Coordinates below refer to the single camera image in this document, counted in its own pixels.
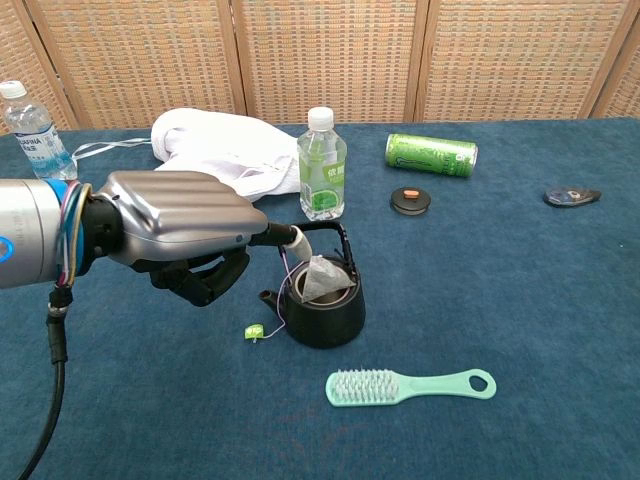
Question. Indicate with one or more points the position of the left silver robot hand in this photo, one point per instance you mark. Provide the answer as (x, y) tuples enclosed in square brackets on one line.
[(185, 215)]

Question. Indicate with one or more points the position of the black cast iron teapot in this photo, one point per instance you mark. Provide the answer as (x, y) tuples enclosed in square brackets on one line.
[(325, 325)]

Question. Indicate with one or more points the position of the black teapot lid wooden knob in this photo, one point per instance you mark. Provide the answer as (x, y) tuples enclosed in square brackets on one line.
[(410, 206)]

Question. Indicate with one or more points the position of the white cloth with ribbon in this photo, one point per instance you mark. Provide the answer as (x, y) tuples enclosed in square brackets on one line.
[(220, 145)]

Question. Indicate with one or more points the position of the green label water bottle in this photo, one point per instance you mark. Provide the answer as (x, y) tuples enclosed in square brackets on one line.
[(322, 175)]

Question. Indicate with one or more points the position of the blue label water bottle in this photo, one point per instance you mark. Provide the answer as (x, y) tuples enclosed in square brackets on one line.
[(35, 135)]

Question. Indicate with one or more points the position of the woven bamboo folding screen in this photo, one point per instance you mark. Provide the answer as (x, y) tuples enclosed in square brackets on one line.
[(325, 60)]

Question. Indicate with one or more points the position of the green drink can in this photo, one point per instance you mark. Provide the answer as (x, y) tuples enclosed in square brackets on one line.
[(430, 155)]

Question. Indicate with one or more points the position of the blue table cover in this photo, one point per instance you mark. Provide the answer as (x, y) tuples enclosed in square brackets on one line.
[(450, 300)]

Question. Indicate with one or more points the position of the mint green plastic brush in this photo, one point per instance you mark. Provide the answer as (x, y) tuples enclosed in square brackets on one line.
[(430, 387)]

